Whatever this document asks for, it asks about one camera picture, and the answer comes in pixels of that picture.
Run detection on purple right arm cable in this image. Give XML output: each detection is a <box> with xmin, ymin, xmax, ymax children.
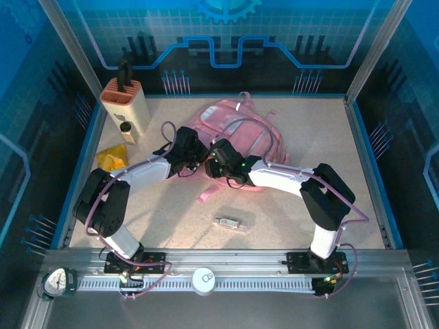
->
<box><xmin>213</xmin><ymin>118</ymin><xmax>370</xmax><ymax>300</ymax></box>

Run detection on black handles in block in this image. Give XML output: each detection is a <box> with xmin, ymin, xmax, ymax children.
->
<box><xmin>117</xmin><ymin>58</ymin><xmax>135</xmax><ymax>93</ymax></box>

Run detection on white slotted cable duct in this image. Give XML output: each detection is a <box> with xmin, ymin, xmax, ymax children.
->
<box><xmin>77</xmin><ymin>276</ymin><xmax>315</xmax><ymax>293</ymax></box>

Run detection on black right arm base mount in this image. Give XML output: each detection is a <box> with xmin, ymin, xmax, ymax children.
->
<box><xmin>286</xmin><ymin>251</ymin><xmax>349</xmax><ymax>275</ymax></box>

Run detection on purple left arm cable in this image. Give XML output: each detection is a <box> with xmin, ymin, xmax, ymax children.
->
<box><xmin>84</xmin><ymin>121</ymin><xmax>173</xmax><ymax>302</ymax></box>

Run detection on beige knife block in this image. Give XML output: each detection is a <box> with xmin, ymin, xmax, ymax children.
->
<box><xmin>99</xmin><ymin>77</ymin><xmax>152</xmax><ymax>136</ymax></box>

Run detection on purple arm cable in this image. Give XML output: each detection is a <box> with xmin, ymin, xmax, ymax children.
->
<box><xmin>213</xmin><ymin>118</ymin><xmax>370</xmax><ymax>300</ymax></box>
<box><xmin>84</xmin><ymin>121</ymin><xmax>173</xmax><ymax>302</ymax></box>

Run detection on yellow snack bag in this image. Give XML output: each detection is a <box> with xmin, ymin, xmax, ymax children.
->
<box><xmin>95</xmin><ymin>143</ymin><xmax>130</xmax><ymax>172</ymax></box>

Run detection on pink student backpack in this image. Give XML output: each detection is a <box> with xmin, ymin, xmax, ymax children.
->
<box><xmin>185</xmin><ymin>91</ymin><xmax>291</xmax><ymax>207</ymax></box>

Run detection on white round lid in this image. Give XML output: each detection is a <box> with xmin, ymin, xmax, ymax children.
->
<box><xmin>191</xmin><ymin>266</ymin><xmax>217</xmax><ymax>295</ymax></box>

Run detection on small bottle with black cap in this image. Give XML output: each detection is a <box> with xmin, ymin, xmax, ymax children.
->
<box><xmin>119</xmin><ymin>121</ymin><xmax>141</xmax><ymax>146</ymax></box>

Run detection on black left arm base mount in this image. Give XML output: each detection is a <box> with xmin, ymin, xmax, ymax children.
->
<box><xmin>104</xmin><ymin>251</ymin><xmax>167</xmax><ymax>275</ymax></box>

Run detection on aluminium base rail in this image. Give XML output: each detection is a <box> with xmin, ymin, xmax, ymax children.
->
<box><xmin>44</xmin><ymin>248</ymin><xmax>409</xmax><ymax>273</ymax></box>

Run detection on small clear plastic bag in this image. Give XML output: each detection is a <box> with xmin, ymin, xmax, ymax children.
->
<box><xmin>211</xmin><ymin>207</ymin><xmax>257</xmax><ymax>234</ymax></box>

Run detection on aluminium frame post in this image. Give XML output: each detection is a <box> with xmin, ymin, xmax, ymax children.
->
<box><xmin>37</xmin><ymin>0</ymin><xmax>104</xmax><ymax>99</ymax></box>
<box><xmin>344</xmin><ymin>0</ymin><xmax>414</xmax><ymax>106</ymax></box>

